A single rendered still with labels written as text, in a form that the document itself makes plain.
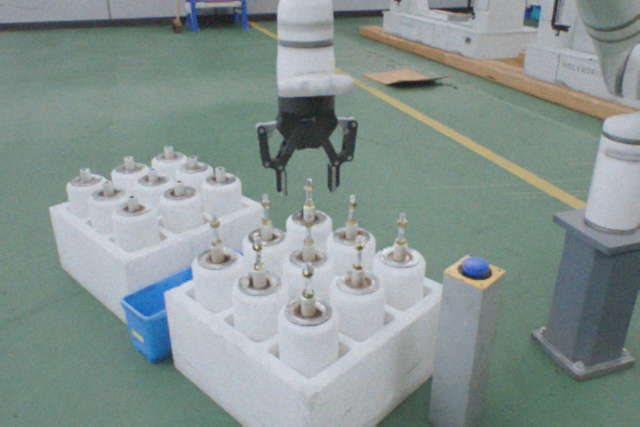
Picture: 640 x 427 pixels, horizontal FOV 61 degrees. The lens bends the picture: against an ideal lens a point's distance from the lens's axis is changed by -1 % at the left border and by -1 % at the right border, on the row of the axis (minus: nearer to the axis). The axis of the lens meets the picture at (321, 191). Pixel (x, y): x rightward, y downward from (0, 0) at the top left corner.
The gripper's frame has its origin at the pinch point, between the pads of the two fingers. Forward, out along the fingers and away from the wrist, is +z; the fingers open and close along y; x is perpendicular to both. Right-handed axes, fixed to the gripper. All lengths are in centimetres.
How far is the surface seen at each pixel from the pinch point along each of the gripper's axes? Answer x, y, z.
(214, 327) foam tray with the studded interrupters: -9.2, 14.9, 29.2
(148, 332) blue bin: -23, 28, 39
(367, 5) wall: -654, -207, 34
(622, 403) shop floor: 7, -58, 47
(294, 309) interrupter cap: -0.9, 2.2, 21.6
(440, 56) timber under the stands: -324, -165, 43
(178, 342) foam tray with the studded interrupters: -19.0, 22.1, 39.0
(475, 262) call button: 3.7, -25.4, 14.0
